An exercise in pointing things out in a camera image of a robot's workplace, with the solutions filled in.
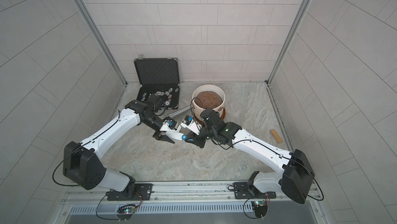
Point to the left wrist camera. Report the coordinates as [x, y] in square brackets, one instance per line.
[169, 124]

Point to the aluminium front rail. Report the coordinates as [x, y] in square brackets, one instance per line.
[163, 192]

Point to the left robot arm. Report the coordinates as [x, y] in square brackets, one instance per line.
[82, 161]

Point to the white ceramic pot with soil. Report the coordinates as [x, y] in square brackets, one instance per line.
[208, 97]

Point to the black poker chip case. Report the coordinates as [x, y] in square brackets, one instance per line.
[160, 77]

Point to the small wooden block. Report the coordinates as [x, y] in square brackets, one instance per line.
[276, 136]

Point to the right circuit board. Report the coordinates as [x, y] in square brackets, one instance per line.
[260, 209]

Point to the left circuit board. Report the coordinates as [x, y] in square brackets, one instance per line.
[125, 212]

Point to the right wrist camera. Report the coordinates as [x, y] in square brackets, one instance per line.
[189, 123]

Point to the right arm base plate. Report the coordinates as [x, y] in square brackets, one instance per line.
[244, 190]

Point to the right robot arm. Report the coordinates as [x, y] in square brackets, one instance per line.
[293, 174]

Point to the terracotta saucer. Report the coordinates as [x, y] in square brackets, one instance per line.
[222, 115]

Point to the circuit board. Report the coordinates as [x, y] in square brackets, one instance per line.
[125, 212]
[260, 209]

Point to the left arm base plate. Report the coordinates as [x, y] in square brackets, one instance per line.
[133, 192]

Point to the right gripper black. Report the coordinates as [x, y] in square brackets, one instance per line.
[196, 138]

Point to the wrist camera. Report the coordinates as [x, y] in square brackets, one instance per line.
[189, 123]
[169, 124]

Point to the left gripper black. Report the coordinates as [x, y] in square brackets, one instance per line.
[158, 134]

